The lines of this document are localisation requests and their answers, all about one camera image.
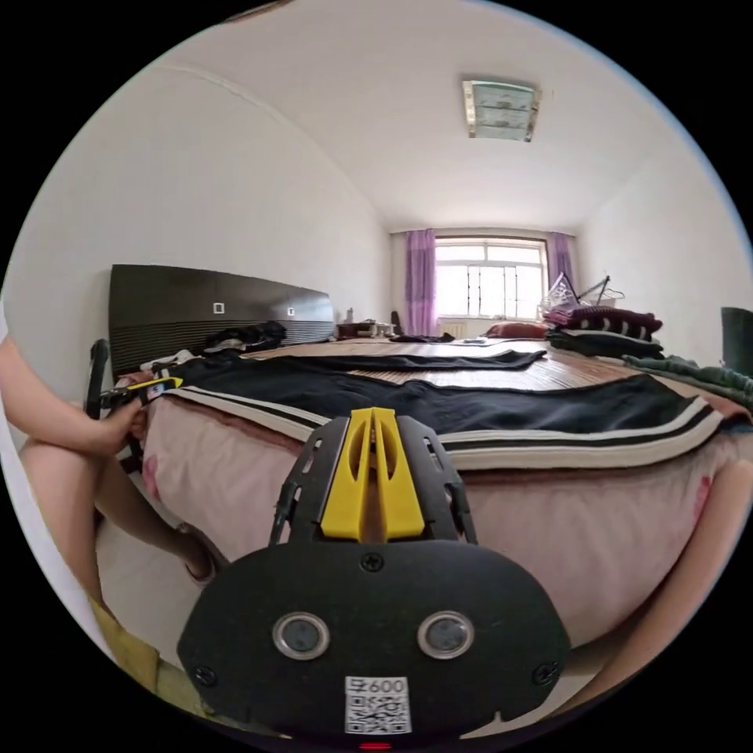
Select clothes drying rack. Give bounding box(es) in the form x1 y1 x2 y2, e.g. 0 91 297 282
540 272 628 314

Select pile of clothes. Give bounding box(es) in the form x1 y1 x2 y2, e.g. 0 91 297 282
542 304 667 360

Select dark cupboard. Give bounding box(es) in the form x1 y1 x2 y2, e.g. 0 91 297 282
719 305 753 379

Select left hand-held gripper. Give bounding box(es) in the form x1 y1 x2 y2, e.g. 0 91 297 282
96 376 184 478

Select window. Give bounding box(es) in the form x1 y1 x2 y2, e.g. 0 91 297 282
434 237 549 322

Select wooden bedside cupboard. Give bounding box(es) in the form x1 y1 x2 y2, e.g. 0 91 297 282
336 318 396 340

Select person's left hand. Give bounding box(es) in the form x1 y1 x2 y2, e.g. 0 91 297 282
88 401 148 455

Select black sweatpants with white stripes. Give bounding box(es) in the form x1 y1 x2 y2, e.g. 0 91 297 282
115 349 726 471

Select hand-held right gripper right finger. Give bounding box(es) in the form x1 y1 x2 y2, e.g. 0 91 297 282
372 406 426 542

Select person's left forearm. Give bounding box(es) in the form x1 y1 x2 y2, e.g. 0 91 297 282
0 335 104 455

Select green garment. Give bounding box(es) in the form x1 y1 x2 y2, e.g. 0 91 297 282
622 352 753 410

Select red pillow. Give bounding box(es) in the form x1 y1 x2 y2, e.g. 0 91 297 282
484 321 551 340

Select bed with woven mat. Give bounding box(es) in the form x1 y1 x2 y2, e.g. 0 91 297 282
107 264 753 651

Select square ceiling lamp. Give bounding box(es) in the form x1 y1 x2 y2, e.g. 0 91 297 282
462 79 542 144

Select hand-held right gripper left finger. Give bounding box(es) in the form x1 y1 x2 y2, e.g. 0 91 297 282
319 406 376 540

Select purple curtain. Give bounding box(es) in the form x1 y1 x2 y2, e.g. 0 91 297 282
547 231 577 298
404 230 438 337

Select black bunched garment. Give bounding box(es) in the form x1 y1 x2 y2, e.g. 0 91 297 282
202 320 288 355

